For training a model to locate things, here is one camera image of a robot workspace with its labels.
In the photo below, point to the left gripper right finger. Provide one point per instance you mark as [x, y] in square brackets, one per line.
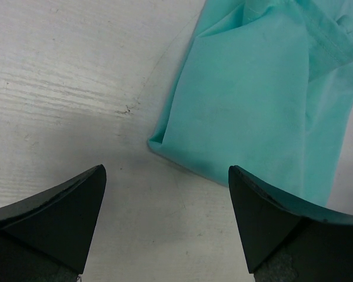
[286, 238]

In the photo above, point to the mint green t shirt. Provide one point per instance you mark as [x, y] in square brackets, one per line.
[267, 86]

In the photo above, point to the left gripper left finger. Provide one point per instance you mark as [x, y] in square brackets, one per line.
[47, 236]

